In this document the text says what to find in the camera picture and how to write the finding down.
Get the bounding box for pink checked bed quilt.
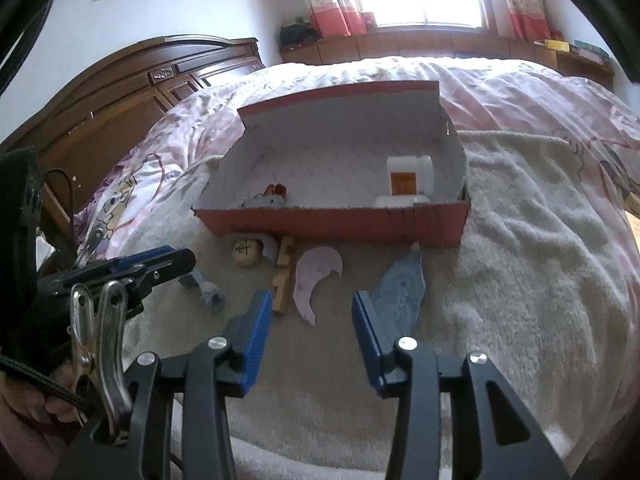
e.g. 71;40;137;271
74;56;639;284

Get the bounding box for white jar orange label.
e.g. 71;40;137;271
386;155;435;196

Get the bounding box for blue correction tape dispenser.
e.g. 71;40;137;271
372;243;426;335

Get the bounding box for wooden window cabinet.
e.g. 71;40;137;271
281;30;614;91

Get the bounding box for yellow box on cabinet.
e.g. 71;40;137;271
544;39;572;53

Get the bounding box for person's left hand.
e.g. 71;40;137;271
1;372;80;479

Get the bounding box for black cable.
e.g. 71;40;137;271
0;167;101;411

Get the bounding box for green book on cabinet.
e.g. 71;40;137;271
570;40;610;65

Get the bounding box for small red toy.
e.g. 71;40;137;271
262;183;288;200

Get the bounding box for wooden puzzle piece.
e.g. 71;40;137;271
271;236;295;316

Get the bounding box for dark wooden headboard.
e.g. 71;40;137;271
1;35;264;230

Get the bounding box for white curved plastic piece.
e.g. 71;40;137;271
250;233;280;263

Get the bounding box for pale pink curved piece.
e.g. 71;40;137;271
293;246;343;326

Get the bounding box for red cardboard shoe box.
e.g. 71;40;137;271
193;80;471;247

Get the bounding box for grey plastic plate with studs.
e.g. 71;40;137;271
242;194;284;209

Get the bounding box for round wooden chess piece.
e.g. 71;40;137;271
232;238;262;268

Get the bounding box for cream terry towel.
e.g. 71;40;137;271
114;129;632;476

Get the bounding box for white earbuds charging case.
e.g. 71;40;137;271
374;195;431;209

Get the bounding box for dark bag on cabinet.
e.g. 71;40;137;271
279;21;320;50

